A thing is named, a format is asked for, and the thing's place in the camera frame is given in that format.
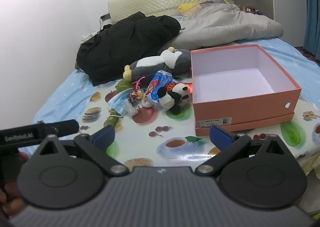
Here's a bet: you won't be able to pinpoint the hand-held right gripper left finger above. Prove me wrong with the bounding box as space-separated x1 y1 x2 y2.
32 124 130 177

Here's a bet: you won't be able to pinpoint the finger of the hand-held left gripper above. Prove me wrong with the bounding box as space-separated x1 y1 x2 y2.
53 119 80 134

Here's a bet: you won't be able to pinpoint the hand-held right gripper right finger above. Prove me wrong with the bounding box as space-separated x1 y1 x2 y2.
195 125 288 177

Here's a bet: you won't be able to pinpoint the pink cardboard box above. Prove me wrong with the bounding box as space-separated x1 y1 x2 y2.
190 44 302 127

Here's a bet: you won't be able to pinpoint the blue face mask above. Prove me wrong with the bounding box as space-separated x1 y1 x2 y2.
107 91 137 117

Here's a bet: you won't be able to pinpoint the clear plastic wrapper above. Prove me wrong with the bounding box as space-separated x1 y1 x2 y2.
122 103 138 117

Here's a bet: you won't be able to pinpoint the small panda plush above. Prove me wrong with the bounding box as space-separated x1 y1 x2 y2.
157 83 192 114

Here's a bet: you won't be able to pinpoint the red foil packet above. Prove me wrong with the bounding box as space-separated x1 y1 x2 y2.
166 82 193 93

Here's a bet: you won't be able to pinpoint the person's left hand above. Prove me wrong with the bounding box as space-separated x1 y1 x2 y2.
0 152 29 218

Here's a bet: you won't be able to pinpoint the green plush toy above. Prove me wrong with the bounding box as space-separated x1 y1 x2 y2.
106 79 134 129

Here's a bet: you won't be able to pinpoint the light blue bed sheet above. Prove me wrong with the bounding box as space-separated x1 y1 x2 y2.
32 35 320 132

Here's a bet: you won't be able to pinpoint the pink tassel toy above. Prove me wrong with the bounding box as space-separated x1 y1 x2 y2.
129 76 148 103

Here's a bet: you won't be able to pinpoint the fruit print plastic mat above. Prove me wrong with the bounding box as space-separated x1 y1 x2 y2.
72 67 320 175

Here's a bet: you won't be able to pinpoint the blue printed plastic bag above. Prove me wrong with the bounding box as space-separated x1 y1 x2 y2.
145 70 175 102

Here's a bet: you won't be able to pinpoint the grey penguin plush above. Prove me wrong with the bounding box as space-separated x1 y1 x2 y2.
123 47 192 81

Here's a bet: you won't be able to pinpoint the black jacket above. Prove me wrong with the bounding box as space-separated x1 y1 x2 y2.
75 12 182 87

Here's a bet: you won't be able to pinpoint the grey quilt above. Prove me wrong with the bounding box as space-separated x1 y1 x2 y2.
166 3 284 54

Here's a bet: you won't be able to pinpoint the red items on nightstand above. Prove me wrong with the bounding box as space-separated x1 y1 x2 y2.
240 5 263 15

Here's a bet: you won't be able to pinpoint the yellow pillow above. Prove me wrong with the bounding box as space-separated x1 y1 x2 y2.
178 2 200 15

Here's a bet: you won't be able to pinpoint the white wardrobe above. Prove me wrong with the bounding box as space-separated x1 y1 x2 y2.
267 0 307 46

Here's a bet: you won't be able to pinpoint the blue curtain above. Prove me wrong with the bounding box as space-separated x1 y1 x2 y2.
301 0 320 60

